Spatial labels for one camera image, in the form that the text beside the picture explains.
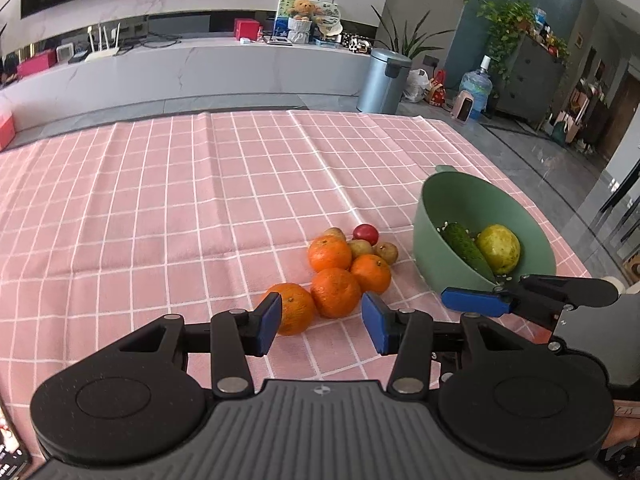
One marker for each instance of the red decorative bag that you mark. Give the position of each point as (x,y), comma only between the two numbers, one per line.
(439,91)

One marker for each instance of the yellow-green pear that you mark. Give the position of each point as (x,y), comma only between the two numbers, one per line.
(499,249)

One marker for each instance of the teddy bear bouquet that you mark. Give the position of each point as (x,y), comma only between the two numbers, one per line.
(301,22)

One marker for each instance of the white marble console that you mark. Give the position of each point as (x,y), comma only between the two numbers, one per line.
(225,70)

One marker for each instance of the pink flat box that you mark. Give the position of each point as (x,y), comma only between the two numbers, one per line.
(36,64)

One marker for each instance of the green trailing plant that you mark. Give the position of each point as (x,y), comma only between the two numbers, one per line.
(502,25)

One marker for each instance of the white router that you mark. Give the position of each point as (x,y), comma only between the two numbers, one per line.
(102,52)

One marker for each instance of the pink storage box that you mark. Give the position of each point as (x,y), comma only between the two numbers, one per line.
(6,127)

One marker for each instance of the cluttered storage shelf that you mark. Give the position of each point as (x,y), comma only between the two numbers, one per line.
(580,115)

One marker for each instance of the red tomato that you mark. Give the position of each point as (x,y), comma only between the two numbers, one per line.
(365,233)

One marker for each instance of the small pink appliance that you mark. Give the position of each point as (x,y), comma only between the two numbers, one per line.
(462,106)

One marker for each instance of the brown wooden door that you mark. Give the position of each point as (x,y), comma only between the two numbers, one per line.
(620,120)

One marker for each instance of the green cucumber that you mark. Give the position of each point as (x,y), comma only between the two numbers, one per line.
(465,247)

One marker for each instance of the black dining chairs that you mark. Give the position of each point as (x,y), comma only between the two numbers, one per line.
(625,210)

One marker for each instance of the small white clock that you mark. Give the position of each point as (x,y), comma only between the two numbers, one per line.
(65,53)

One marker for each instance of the brown kiwi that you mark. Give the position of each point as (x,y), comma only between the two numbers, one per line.
(386,253)
(360,248)

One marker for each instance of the grey drawer cabinet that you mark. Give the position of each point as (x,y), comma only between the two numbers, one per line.
(530,85)

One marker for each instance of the small tan potato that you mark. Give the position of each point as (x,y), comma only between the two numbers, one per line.
(334,234)

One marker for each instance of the red box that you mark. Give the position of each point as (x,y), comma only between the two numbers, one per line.
(246,29)

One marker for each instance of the orange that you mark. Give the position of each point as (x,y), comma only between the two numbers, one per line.
(371,272)
(335,292)
(329,254)
(297,310)

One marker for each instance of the silver pedal trash can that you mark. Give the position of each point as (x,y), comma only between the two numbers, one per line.
(382,82)

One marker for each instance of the white plastic bag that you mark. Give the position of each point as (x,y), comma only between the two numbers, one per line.
(416,86)

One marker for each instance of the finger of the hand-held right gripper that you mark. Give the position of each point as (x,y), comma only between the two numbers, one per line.
(475,301)

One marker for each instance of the round printed fan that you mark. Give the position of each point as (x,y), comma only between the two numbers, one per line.
(330,17)

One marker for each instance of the long-leaf potted plant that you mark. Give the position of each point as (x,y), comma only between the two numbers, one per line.
(407,35)

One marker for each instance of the pink checked tablecloth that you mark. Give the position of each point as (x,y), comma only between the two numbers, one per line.
(175,200)

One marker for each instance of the blue water jug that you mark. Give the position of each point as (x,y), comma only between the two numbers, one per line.
(476,90)

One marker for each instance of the green printed box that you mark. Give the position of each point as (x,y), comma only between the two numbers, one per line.
(284,17)

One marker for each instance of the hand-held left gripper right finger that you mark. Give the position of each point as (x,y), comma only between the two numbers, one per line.
(375,322)

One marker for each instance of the green colander bowl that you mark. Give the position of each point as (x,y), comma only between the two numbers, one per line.
(450,200)

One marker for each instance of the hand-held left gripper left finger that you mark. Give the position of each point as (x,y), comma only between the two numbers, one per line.
(272,322)

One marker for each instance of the cow-pattern item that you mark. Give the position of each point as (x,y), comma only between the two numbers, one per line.
(361,44)

